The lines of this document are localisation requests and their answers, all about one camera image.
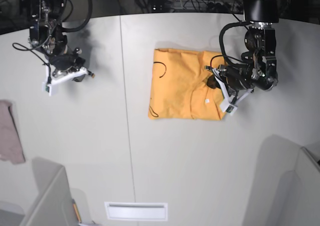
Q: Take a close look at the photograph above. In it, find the grey left bin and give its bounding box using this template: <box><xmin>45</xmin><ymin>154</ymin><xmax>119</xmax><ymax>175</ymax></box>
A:
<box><xmin>0</xmin><ymin>157</ymin><xmax>79</xmax><ymax>225</ymax></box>

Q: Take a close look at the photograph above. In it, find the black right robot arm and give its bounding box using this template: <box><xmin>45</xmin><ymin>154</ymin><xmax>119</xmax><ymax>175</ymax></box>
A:
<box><xmin>12</xmin><ymin>0</ymin><xmax>95</xmax><ymax>85</ymax></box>

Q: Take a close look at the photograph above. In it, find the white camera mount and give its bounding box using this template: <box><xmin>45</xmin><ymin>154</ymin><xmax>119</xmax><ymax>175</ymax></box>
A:
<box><xmin>204</xmin><ymin>66</ymin><xmax>254</xmax><ymax>116</ymax></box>
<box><xmin>42</xmin><ymin>66</ymin><xmax>95</xmax><ymax>96</ymax></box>

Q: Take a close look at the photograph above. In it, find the grey bin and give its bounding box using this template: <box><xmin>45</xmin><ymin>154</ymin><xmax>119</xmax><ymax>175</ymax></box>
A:
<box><xmin>268</xmin><ymin>148</ymin><xmax>320</xmax><ymax>225</ymax></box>
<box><xmin>0</xmin><ymin>157</ymin><xmax>79</xmax><ymax>225</ymax></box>

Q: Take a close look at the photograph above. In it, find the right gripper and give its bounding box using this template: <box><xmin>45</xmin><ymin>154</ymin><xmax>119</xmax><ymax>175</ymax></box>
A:
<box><xmin>48</xmin><ymin>48</ymin><xmax>86</xmax><ymax>82</ymax></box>

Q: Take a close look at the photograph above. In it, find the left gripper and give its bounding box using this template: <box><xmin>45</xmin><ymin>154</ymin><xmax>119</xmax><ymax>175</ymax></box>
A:
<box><xmin>206</xmin><ymin>65</ymin><xmax>255</xmax><ymax>93</ymax></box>

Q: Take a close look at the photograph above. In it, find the pink folded cloth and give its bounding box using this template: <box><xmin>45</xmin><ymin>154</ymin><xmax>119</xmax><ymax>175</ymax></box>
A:
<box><xmin>0</xmin><ymin>100</ymin><xmax>26</xmax><ymax>164</ymax></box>

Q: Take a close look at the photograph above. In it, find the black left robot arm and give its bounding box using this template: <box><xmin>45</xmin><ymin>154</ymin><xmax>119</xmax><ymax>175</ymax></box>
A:
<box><xmin>207</xmin><ymin>0</ymin><xmax>279</xmax><ymax>95</ymax></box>

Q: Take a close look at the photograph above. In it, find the white table label plate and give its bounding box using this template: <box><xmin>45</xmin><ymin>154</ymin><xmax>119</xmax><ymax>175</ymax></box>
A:
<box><xmin>104</xmin><ymin>202</ymin><xmax>169</xmax><ymax>221</ymax></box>

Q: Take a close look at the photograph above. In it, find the orange pencil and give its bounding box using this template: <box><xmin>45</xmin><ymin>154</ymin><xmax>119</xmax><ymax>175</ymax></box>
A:
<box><xmin>72</xmin><ymin>203</ymin><xmax>82</xmax><ymax>223</ymax></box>

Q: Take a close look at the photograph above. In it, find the grey right bin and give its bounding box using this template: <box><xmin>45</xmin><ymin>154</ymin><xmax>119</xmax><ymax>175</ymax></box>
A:
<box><xmin>268</xmin><ymin>148</ymin><xmax>320</xmax><ymax>225</ymax></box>

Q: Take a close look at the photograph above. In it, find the yellow T-shirt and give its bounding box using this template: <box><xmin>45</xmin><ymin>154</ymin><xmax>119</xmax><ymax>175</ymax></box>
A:
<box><xmin>148</xmin><ymin>48</ymin><xmax>225</xmax><ymax>121</ymax></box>

